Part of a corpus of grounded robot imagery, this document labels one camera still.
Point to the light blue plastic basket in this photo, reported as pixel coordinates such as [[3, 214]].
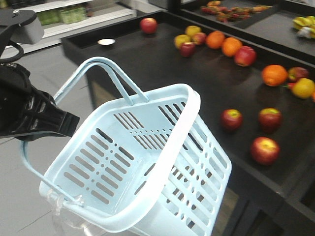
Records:
[[145, 163]]

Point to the black wooden display stand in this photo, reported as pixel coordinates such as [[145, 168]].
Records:
[[276, 200]]

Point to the small white dish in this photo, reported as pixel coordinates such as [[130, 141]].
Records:
[[106, 42]]

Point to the yellow apple by orange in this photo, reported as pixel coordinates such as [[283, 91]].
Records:
[[303, 88]]

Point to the red apple far corner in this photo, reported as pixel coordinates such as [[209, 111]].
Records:
[[148, 25]]

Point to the red apple front left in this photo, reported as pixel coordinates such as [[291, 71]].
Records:
[[231, 120]]

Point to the dark red apple left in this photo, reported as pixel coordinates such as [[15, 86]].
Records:
[[187, 49]]

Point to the cherry tomato vine pile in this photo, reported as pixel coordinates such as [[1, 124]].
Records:
[[232, 14]]

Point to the small red apple back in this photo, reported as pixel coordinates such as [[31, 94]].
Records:
[[199, 38]]

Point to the red apple behind oranges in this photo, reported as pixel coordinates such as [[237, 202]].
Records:
[[296, 73]]

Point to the white store shelf unit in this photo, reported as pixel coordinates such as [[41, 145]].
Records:
[[61, 18]]

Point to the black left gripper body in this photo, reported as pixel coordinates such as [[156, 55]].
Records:
[[27, 113]]

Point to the yellow apple front left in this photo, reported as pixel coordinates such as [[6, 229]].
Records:
[[180, 39]]

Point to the yellow apple back left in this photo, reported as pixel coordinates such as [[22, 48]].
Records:
[[192, 30]]

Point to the big red apple back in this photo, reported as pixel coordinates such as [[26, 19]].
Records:
[[245, 56]]

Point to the red apple front middle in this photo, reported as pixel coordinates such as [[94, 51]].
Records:
[[264, 151]]

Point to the orange left of pair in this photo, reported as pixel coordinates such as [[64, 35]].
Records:
[[274, 75]]

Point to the red apple bottom edge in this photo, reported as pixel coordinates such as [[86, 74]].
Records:
[[270, 119]]

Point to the white garlic bulb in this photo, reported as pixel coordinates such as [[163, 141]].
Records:
[[305, 32]]

